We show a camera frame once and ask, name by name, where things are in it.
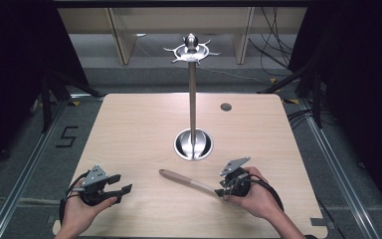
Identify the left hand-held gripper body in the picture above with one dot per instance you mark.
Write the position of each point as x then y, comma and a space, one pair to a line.
94, 177

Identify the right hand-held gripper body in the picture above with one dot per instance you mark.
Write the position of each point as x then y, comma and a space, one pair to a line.
238, 184

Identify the person's right hand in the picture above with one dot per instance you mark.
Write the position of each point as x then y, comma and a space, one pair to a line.
258, 199

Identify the person's left hand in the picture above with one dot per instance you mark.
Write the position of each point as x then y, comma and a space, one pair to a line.
78, 214

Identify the black tape floor mark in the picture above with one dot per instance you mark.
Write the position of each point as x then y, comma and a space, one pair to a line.
67, 136

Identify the metal utensil hanging stand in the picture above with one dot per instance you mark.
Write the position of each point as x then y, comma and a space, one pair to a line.
192, 109

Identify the grey tape patch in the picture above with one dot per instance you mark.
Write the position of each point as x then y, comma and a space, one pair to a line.
318, 222

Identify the black tripod stand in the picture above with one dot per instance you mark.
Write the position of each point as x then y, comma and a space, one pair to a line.
306, 89
51, 96

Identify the dark curtain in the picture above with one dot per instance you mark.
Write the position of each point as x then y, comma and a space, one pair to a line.
16, 66
358, 83

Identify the light wooden shelf unit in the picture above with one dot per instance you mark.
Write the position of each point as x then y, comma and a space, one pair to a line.
179, 23

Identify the aluminium floor rail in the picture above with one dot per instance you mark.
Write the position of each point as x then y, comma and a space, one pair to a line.
336, 166
26, 166

